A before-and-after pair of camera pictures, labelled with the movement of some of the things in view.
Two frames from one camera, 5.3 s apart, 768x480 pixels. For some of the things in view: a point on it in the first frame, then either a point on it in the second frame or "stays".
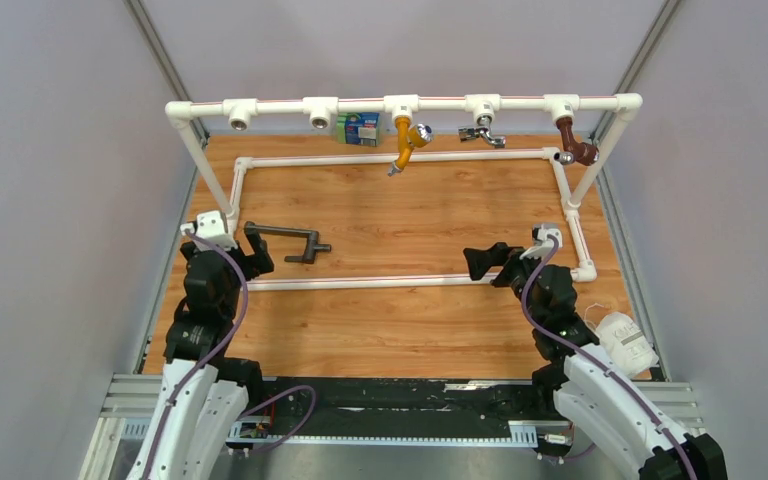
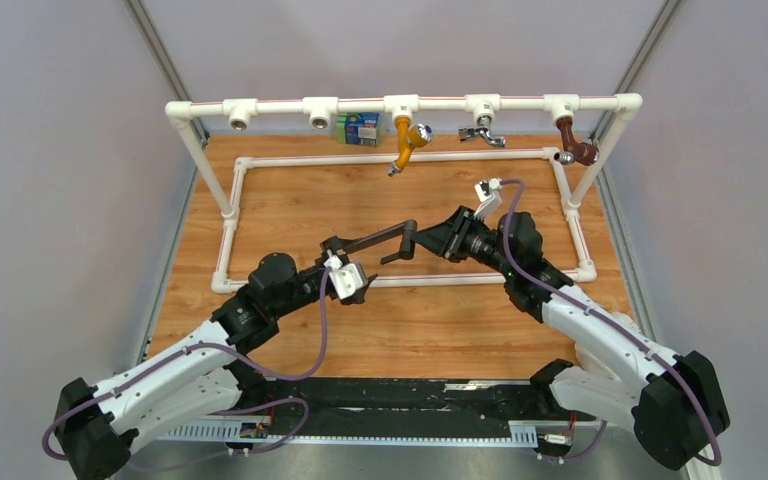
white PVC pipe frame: x=321 y=114 stays
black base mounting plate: x=404 y=406 stays
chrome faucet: x=469 y=133 stays
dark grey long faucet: x=309 y=256 to x=408 y=230
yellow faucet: x=408 y=139 stays
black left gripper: x=261 y=262 to x=332 y=243
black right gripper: x=498 y=255 to x=446 y=239
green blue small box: x=359 y=128 stays
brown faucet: x=579 y=152 stays
